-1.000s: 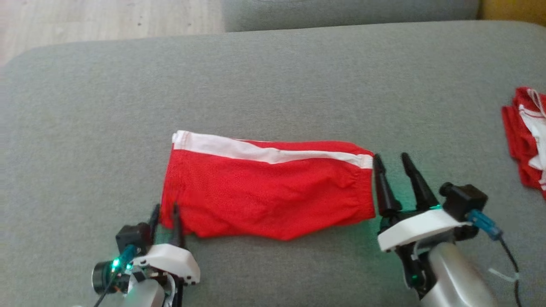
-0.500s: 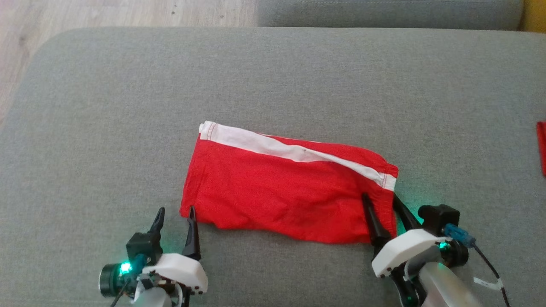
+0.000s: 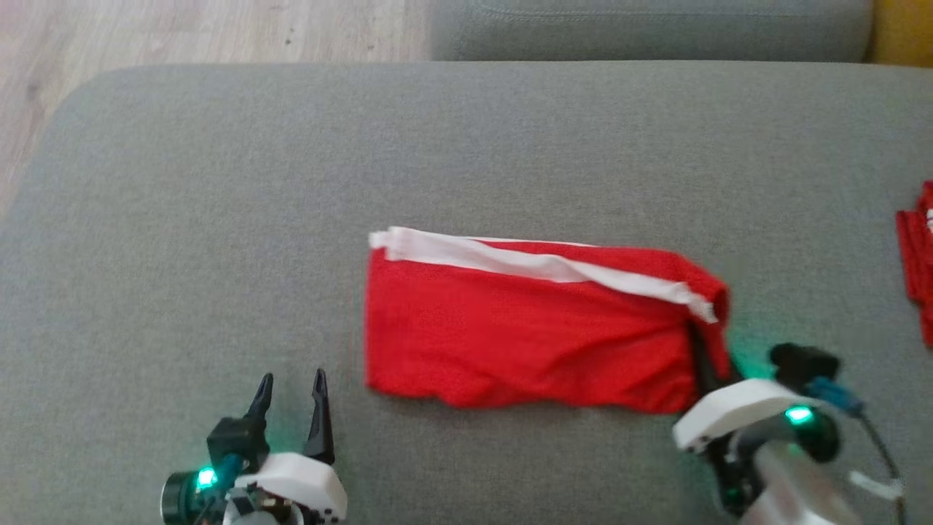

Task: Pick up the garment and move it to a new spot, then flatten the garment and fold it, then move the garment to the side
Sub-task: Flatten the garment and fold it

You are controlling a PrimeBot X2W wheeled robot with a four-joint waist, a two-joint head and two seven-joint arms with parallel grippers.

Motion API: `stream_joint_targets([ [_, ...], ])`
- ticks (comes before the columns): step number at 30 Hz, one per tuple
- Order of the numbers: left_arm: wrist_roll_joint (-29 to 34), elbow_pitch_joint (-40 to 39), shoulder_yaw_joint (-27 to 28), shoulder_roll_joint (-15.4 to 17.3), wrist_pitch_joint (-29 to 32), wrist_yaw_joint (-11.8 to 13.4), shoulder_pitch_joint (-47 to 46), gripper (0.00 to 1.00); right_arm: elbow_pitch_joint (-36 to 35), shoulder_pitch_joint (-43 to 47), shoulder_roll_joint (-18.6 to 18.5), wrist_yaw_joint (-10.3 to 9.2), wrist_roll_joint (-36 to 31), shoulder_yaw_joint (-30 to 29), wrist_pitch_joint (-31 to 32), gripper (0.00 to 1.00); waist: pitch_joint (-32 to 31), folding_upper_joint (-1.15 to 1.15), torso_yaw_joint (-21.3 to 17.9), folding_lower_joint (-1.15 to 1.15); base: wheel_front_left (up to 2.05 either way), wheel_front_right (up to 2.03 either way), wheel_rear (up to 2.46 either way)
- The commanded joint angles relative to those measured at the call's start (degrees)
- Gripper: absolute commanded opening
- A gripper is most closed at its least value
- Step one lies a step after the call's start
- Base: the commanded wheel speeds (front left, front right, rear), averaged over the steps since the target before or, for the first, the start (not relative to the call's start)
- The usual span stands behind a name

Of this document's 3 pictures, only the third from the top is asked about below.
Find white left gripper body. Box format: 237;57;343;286
233;452;348;525

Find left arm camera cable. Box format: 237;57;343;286
191;454;245;525

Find grey sofa back cushion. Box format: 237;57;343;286
430;0;875;63

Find red shorts with white trim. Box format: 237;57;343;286
364;225;733;416

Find grey fabric sofa seat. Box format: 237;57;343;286
0;61;933;525

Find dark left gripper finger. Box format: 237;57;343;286
243;373;275;439
304;367;337;466

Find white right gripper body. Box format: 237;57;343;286
671;377;811;516

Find red white Bulls jersey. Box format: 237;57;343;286
894;180;933;348

